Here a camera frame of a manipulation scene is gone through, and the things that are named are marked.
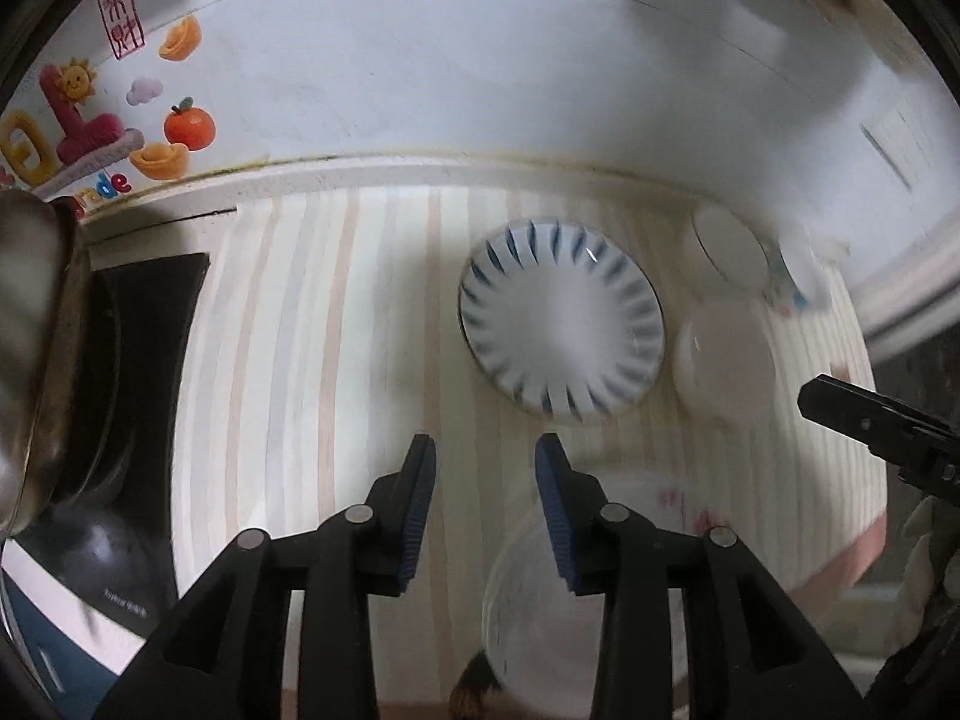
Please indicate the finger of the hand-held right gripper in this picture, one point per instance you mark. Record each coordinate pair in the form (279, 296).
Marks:
(870, 416)

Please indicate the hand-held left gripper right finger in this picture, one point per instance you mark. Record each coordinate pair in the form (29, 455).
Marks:
(551, 510)

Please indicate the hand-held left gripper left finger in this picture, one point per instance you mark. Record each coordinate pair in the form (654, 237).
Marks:
(418, 510)

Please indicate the large white plate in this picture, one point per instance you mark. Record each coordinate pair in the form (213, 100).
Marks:
(525, 615)

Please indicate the blue striped white plate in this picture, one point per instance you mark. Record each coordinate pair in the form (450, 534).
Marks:
(562, 315)

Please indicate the small white bowl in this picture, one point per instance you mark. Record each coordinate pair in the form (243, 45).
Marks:
(729, 247)

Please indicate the striped counter cloth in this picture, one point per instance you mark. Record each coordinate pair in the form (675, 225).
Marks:
(337, 390)

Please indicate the black gas cooktop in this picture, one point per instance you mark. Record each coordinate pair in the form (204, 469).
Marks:
(135, 390)

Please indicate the blue kitchen cabinet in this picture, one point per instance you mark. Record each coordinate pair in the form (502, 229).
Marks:
(37, 630)

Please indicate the steel wok lid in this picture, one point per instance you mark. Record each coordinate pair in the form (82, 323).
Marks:
(30, 352)

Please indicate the colourful wall sticker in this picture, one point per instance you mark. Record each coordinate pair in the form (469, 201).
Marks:
(75, 127)

